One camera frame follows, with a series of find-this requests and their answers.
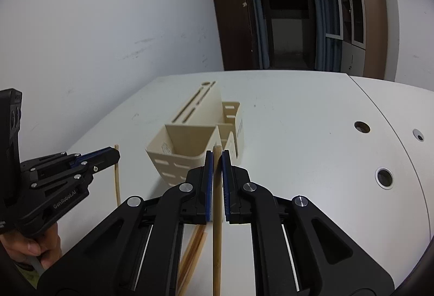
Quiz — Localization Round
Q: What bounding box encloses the light wooden chopstick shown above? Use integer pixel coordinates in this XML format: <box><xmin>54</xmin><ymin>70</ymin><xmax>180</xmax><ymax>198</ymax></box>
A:
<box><xmin>114</xmin><ymin>162</ymin><xmax>121</xmax><ymax>207</ymax></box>
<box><xmin>213</xmin><ymin>146</ymin><xmax>223</xmax><ymax>296</ymax></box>

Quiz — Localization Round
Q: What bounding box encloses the beige utensil holder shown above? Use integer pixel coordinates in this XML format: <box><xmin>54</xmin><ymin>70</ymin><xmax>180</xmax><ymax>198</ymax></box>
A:
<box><xmin>146</xmin><ymin>81</ymin><xmax>244</xmax><ymax>186</ymax></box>

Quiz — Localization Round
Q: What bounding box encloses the blue curtain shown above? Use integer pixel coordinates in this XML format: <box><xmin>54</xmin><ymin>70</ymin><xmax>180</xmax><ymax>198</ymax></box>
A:
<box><xmin>315</xmin><ymin>0</ymin><xmax>343</xmax><ymax>72</ymax></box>

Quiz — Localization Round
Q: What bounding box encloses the wooden glass door cabinet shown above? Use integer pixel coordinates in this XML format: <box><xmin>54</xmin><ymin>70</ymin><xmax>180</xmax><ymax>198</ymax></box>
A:
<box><xmin>341</xmin><ymin>0</ymin><xmax>388</xmax><ymax>79</ymax></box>

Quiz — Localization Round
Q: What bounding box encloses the left hand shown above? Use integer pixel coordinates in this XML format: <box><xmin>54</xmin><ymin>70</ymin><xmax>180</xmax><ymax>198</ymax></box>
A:
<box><xmin>1</xmin><ymin>223</ymin><xmax>63</xmax><ymax>269</ymax></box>

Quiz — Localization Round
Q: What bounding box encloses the brown wooden door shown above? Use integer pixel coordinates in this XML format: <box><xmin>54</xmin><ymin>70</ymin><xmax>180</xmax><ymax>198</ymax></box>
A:
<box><xmin>213</xmin><ymin>0</ymin><xmax>260</xmax><ymax>71</ymax></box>

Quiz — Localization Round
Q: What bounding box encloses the light chopstick on table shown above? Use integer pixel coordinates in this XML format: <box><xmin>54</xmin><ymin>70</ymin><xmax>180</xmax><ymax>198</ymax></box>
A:
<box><xmin>177</xmin><ymin>225</ymin><xmax>205</xmax><ymax>289</ymax></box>
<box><xmin>177</xmin><ymin>231</ymin><xmax>208</xmax><ymax>296</ymax></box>

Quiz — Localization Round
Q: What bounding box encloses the white framed window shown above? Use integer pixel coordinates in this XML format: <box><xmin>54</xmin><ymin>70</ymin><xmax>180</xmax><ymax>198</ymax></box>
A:
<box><xmin>324</xmin><ymin>0</ymin><xmax>343</xmax><ymax>40</ymax></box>

